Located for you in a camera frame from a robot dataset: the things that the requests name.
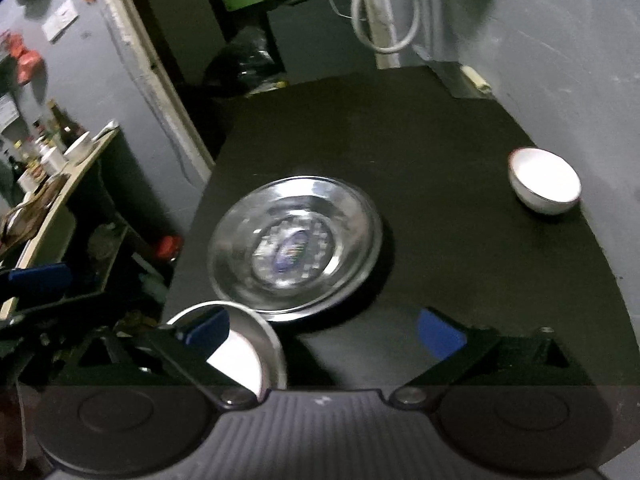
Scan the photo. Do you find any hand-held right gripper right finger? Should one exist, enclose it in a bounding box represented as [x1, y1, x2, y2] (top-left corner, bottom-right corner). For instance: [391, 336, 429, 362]
[390, 306, 597, 409]

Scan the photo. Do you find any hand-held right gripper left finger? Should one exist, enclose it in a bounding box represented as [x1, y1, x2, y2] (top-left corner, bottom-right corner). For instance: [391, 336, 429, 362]
[45, 306, 259, 411]

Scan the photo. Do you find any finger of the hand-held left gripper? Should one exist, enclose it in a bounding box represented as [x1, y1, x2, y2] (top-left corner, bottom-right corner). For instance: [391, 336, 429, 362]
[0, 296, 96, 332]
[0, 261, 75, 307]

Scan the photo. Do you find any white ceramic bowl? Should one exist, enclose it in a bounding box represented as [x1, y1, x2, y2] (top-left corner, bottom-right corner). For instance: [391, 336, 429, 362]
[164, 299, 289, 402]
[507, 146, 583, 217]

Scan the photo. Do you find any large steel plate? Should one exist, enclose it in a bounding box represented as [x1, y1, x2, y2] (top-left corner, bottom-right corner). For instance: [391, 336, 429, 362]
[206, 174, 384, 324]

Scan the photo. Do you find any wooden side shelf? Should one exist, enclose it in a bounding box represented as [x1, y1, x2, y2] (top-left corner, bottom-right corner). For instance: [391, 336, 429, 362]
[0, 127, 121, 317]

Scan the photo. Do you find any white bowl on shelf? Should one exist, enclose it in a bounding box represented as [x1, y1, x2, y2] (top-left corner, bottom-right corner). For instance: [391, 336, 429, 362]
[63, 131, 94, 164]

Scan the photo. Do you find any dark glass bottle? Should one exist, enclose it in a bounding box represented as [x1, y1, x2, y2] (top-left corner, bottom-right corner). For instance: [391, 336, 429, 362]
[47, 101, 77, 147]

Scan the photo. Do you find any white spoon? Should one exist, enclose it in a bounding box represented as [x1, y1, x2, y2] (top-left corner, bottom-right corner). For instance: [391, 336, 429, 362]
[92, 119, 121, 142]

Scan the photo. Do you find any red plastic bag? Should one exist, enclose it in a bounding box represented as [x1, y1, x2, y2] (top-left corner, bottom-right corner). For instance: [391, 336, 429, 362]
[9, 31, 44, 84]

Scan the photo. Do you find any small white roll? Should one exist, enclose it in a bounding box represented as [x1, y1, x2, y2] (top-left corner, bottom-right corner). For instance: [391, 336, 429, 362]
[414, 59, 494, 99]

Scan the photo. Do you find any black plastic bag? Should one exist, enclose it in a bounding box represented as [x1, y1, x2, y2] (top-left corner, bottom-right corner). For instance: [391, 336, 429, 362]
[204, 24, 287, 97]

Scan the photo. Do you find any black cabinet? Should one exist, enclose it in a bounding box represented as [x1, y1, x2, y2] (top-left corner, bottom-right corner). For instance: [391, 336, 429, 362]
[264, 0, 377, 87]

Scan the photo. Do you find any worn white door frame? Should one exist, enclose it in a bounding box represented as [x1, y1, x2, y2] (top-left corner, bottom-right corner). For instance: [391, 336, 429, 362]
[89, 0, 402, 187]

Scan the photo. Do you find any white wall switch panel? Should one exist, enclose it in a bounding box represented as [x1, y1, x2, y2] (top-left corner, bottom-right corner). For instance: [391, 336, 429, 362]
[42, 2, 80, 44]

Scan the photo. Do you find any white hose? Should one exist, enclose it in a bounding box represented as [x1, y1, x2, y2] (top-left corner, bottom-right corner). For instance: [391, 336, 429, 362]
[350, 0, 422, 54]

